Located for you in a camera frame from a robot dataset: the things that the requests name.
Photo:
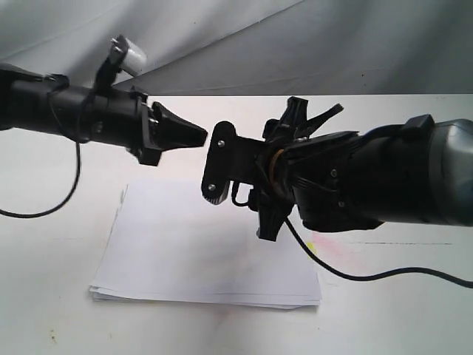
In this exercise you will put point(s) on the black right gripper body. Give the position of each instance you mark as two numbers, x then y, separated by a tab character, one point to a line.
274	198

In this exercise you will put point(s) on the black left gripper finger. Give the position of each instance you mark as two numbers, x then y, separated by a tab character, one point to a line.
162	145
171	126

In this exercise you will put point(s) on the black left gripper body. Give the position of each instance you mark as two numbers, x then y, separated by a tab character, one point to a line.
122	119

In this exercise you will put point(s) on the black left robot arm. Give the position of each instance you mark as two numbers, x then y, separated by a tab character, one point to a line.
50	104

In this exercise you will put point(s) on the white backdrop cloth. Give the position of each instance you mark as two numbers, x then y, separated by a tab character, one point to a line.
251	47

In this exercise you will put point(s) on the white paper stack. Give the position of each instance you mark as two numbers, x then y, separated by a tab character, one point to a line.
168	244

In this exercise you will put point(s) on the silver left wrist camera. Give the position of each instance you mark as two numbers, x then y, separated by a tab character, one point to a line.
123	55

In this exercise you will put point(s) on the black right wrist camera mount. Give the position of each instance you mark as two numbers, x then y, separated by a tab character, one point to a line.
229	158

